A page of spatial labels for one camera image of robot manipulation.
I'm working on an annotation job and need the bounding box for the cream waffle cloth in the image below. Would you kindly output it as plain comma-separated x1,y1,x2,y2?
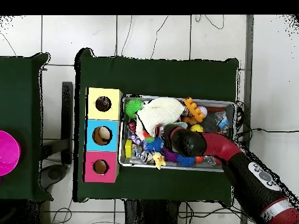
135,97,186,138

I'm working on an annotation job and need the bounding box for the blue spiky ball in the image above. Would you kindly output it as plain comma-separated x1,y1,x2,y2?
176,154,196,167
145,137,164,152

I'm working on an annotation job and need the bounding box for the orange plastic compartment tray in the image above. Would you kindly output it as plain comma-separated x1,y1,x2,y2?
183,97,206,123

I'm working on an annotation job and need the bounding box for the wooden box with three holes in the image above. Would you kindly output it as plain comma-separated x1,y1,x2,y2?
81,87,123,183

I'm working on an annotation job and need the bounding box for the large green spiky ball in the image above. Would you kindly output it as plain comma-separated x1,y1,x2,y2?
125,99,144,119

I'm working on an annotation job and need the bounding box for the yellow cheese wedge toy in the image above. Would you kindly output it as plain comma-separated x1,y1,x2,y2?
124,139,133,158

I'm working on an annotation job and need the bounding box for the yellow plush duck toy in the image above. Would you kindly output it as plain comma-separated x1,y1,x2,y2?
152,152,167,170

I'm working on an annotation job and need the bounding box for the purple spiky ball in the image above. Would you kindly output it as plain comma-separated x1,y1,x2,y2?
163,148,178,163

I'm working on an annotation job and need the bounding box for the dark green table cloth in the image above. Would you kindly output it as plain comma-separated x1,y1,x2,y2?
73,47,240,203

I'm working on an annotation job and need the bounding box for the grey stand base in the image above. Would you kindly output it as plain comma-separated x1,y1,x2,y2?
38,163,69,190

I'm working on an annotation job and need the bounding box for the dark green side table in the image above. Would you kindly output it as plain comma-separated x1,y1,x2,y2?
0,52,53,201

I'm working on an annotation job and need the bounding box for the magenta round disc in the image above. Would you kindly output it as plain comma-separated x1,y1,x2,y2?
0,129,22,177

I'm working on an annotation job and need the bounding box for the shallow wire mesh bin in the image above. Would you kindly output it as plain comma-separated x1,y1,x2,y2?
117,94,235,173

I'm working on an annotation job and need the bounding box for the black upright post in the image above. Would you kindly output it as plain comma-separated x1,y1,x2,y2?
61,81,74,165

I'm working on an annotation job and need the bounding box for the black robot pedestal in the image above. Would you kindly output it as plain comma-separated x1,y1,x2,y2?
123,199,180,224

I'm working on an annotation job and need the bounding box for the black power cable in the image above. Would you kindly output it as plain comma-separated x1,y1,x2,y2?
234,127,299,144

